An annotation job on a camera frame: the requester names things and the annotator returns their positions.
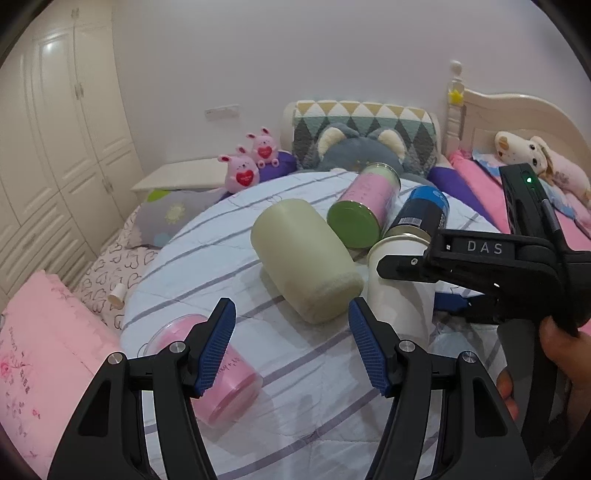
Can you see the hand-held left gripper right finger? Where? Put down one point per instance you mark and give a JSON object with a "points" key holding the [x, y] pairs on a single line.
{"points": [[369, 350]]}

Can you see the light blue printed cloth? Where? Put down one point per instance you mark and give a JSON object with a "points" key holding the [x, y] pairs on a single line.
{"points": [[487, 164]]}

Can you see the white bedside table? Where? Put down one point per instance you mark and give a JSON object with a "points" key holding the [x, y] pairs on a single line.
{"points": [[184, 173]]}

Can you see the heart print blanket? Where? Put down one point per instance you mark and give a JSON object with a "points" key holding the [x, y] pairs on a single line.
{"points": [[111, 267]]}

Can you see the large pink bunny plush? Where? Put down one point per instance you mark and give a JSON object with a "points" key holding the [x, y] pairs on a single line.
{"points": [[240, 173]]}

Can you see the triangle patterned pillow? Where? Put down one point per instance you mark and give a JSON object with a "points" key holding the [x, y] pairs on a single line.
{"points": [[369, 110]]}

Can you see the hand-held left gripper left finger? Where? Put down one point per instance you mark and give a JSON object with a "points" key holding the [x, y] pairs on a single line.
{"points": [[214, 350]]}

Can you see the pink cup with green base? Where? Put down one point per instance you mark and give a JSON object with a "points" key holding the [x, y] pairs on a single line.
{"points": [[364, 194]]}

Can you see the yellow star sticker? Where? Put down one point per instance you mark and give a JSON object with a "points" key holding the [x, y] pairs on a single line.
{"points": [[456, 96]]}

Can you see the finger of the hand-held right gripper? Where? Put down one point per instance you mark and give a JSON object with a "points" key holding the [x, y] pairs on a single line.
{"points": [[406, 267], [480, 310]]}

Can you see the dark blue cup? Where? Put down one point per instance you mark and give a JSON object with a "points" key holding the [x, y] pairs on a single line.
{"points": [[420, 207]]}

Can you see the cream bed headboard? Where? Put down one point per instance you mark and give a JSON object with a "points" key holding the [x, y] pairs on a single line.
{"points": [[508, 110]]}

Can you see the grey flower pillow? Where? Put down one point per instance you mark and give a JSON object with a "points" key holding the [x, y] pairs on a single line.
{"points": [[175, 212]]}

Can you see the person's right hand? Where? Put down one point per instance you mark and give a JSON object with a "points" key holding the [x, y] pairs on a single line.
{"points": [[568, 355]]}

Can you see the clear pink cup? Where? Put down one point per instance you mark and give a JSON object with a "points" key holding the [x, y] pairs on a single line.
{"points": [[233, 383]]}

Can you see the purple cushion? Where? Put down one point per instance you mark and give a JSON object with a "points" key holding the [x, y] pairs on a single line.
{"points": [[279, 166]]}

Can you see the white wardrobe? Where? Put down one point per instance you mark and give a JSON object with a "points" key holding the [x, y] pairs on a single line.
{"points": [[55, 138]]}

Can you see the white dog plush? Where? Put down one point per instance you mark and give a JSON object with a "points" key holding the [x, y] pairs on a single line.
{"points": [[517, 147]]}

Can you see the purple pillow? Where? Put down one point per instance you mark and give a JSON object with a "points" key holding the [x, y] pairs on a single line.
{"points": [[443, 180]]}

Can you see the small white paper cup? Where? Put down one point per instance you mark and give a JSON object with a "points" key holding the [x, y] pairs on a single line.
{"points": [[117, 295]]}

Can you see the small pink bunny plush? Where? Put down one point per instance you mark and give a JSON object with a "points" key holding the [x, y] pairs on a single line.
{"points": [[264, 147]]}

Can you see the grey cat plush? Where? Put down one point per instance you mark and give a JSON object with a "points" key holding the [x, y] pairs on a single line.
{"points": [[351, 152]]}

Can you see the pink pillow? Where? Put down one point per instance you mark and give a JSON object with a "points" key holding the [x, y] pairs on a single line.
{"points": [[46, 360]]}

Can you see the pale green cup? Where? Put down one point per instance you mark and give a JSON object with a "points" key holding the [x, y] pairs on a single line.
{"points": [[300, 258]]}

